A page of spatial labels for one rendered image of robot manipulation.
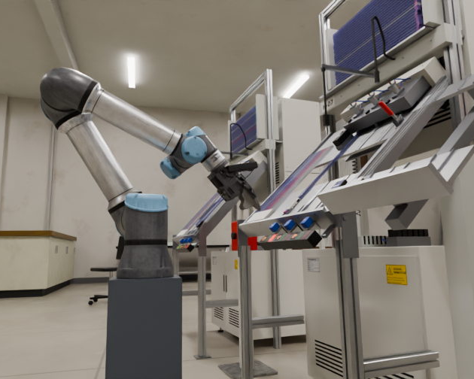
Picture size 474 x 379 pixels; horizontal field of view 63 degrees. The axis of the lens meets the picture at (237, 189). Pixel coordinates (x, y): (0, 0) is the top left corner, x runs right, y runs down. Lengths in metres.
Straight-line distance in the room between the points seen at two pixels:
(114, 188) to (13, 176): 8.67
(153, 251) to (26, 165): 8.85
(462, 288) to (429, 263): 0.39
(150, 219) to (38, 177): 8.70
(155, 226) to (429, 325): 0.86
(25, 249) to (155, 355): 5.86
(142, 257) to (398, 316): 0.84
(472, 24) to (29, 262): 6.26
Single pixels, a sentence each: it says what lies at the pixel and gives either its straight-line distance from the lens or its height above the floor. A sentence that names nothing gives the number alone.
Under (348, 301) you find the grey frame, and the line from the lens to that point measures 1.11.
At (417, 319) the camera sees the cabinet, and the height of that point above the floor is 0.40.
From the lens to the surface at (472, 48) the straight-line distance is 1.75.
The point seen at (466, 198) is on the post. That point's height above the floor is 0.72.
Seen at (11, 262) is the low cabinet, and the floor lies 0.52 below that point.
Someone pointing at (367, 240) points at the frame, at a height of 0.65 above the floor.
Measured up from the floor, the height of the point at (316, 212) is 0.72.
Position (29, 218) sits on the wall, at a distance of 9.62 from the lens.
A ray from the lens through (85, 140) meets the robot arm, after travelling 1.22.
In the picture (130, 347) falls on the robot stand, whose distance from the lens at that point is 1.04.
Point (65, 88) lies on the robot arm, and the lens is 1.14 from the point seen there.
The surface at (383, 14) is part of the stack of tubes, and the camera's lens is 1.83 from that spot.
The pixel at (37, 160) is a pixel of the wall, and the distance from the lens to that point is 9.80.
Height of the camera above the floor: 0.61
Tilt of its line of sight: 9 degrees up
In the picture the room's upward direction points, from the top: 1 degrees counter-clockwise
